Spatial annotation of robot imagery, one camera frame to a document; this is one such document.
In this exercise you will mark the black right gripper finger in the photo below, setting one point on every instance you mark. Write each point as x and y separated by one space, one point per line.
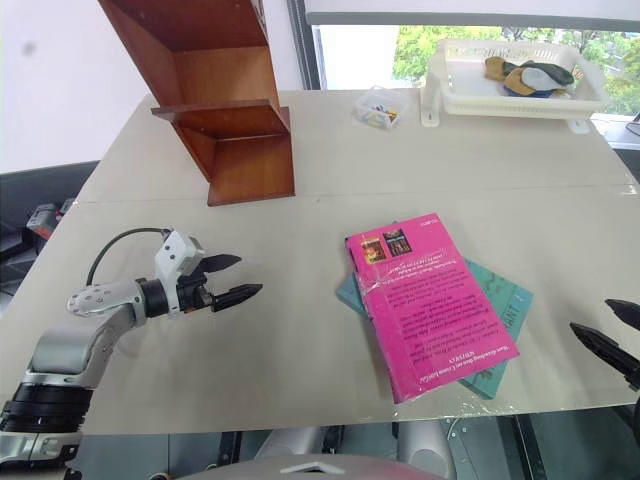
610 350
627 312

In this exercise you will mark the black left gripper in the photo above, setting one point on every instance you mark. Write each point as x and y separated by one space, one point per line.
192 295

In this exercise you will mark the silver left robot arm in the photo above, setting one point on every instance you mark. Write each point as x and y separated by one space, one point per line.
67 350

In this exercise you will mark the teal book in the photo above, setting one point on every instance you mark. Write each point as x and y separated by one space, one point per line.
505 310

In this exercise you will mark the brown wooden bookshelf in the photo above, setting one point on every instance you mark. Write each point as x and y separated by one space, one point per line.
235 125

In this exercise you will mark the pink paperback book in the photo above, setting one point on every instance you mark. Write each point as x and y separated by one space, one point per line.
425 305

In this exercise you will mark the red and black device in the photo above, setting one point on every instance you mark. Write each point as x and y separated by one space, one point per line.
45 220

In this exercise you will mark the silver robot torso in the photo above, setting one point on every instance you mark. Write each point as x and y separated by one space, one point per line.
320 452

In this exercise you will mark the small clear plastic box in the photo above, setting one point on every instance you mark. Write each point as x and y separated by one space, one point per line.
378 110

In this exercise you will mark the mustard yellow cloth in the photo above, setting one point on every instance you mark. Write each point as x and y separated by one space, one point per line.
500 70

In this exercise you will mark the white plastic basket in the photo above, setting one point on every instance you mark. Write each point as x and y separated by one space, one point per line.
465 85

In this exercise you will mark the white roller blind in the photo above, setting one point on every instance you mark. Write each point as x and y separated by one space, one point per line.
475 9

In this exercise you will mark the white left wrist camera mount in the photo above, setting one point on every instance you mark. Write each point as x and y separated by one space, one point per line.
172 257

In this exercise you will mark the dark window frame post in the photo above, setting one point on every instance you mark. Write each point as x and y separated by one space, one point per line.
306 45

